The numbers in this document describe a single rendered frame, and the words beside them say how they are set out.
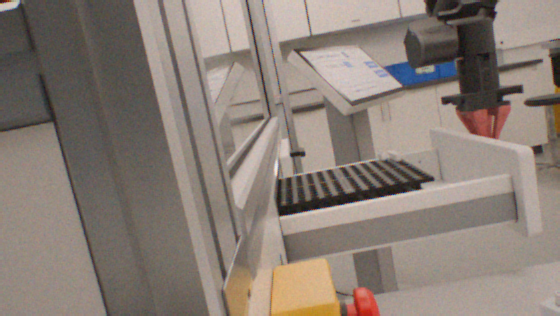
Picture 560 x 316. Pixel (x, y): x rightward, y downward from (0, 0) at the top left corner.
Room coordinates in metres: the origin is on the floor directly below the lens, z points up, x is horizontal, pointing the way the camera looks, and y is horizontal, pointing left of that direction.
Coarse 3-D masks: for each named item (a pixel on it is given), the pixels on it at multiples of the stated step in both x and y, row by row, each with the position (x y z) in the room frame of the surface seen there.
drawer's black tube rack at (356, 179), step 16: (384, 160) 0.67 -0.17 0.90; (304, 176) 0.67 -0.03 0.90; (320, 176) 0.64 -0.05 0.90; (336, 176) 0.62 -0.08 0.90; (352, 176) 0.60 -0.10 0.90; (368, 176) 0.58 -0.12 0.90; (384, 176) 0.56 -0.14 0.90; (400, 176) 0.54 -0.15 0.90; (416, 176) 0.52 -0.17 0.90; (288, 192) 0.58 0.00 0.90; (304, 192) 0.56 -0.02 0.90; (320, 192) 0.54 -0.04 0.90; (336, 192) 0.52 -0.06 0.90; (352, 192) 0.51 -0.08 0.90; (368, 192) 0.51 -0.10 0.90; (384, 192) 0.58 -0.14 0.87; (400, 192) 0.56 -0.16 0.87; (288, 208) 0.51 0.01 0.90; (304, 208) 0.58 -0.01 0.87; (320, 208) 0.56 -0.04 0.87
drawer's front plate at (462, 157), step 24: (432, 144) 0.73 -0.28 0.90; (456, 144) 0.62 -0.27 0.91; (480, 144) 0.54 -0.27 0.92; (504, 144) 0.49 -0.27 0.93; (456, 168) 0.63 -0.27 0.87; (480, 168) 0.54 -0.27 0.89; (504, 168) 0.48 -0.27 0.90; (528, 168) 0.44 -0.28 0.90; (528, 192) 0.44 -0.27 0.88; (528, 216) 0.44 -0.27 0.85
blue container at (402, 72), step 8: (392, 64) 3.78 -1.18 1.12; (400, 64) 3.77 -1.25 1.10; (408, 64) 3.77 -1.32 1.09; (440, 64) 3.77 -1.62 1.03; (448, 64) 3.77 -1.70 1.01; (392, 72) 3.80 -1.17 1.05; (400, 72) 3.77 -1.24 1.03; (408, 72) 3.77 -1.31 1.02; (416, 72) 3.77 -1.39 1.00; (424, 72) 3.77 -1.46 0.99; (432, 72) 3.77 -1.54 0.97; (440, 72) 3.77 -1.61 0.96; (448, 72) 3.77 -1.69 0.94; (400, 80) 3.76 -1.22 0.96; (408, 80) 3.77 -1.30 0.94; (416, 80) 3.77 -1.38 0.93; (424, 80) 3.77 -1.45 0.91
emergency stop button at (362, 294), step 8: (360, 288) 0.27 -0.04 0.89; (360, 296) 0.26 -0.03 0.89; (368, 296) 0.26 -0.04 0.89; (352, 304) 0.27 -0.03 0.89; (360, 304) 0.26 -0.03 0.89; (368, 304) 0.26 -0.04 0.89; (376, 304) 0.26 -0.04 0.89; (352, 312) 0.26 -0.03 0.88; (360, 312) 0.25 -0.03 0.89; (368, 312) 0.25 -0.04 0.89; (376, 312) 0.25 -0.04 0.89
